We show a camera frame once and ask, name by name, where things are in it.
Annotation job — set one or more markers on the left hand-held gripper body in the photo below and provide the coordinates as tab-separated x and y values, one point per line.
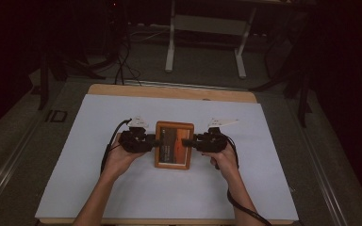
135	141

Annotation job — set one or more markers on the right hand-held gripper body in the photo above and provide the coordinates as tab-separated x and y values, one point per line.
212	142

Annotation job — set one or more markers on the wooden picture frame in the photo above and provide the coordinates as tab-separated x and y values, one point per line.
174	146

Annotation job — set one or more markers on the person's right hand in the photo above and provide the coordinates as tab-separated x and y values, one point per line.
224	161

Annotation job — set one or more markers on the person's left hand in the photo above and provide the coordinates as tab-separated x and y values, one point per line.
119	158

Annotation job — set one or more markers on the wooden table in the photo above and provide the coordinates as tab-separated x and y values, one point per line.
169	92

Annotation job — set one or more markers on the black metal stand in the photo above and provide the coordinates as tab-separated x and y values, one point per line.
45	78

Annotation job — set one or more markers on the white desk frame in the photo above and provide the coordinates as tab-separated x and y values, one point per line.
172	47

